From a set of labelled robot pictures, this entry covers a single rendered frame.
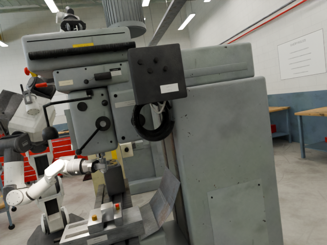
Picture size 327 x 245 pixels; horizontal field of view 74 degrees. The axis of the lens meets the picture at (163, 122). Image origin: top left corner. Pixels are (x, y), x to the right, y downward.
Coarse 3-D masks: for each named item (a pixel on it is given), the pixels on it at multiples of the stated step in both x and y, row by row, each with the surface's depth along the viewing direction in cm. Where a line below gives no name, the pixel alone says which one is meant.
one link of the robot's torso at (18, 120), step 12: (0, 96) 128; (12, 96) 130; (36, 96) 137; (0, 108) 124; (12, 108) 127; (24, 108) 129; (48, 108) 136; (0, 120) 123; (12, 120) 123; (24, 120) 126; (36, 120) 128; (0, 132) 135; (12, 132) 126; (24, 132) 125; (36, 132) 127; (36, 144) 144
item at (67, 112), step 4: (64, 112) 108; (68, 112) 108; (68, 116) 108; (68, 120) 109; (72, 120) 109; (68, 124) 109; (72, 124) 109; (68, 128) 109; (72, 128) 109; (72, 132) 109; (72, 136) 110; (72, 140) 110; (72, 144) 110; (76, 144) 110; (72, 148) 110; (76, 148) 110
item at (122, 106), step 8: (112, 96) 103; (120, 96) 104; (128, 96) 104; (112, 104) 103; (120, 104) 104; (128, 104) 105; (112, 112) 104; (120, 112) 104; (128, 112) 105; (144, 112) 107; (120, 120) 104; (128, 120) 105; (144, 120) 106; (152, 120) 109; (120, 128) 105; (128, 128) 106; (152, 128) 108; (120, 136) 105; (128, 136) 106; (136, 136) 107
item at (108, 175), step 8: (112, 160) 160; (112, 168) 146; (120, 168) 148; (104, 176) 152; (112, 176) 146; (120, 176) 148; (112, 184) 147; (120, 184) 148; (112, 192) 147; (120, 192) 149
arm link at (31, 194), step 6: (42, 180) 115; (36, 186) 114; (42, 186) 115; (48, 186) 116; (24, 192) 114; (30, 192) 113; (36, 192) 114; (42, 192) 116; (24, 198) 112; (30, 198) 113; (36, 198) 115; (24, 204) 113
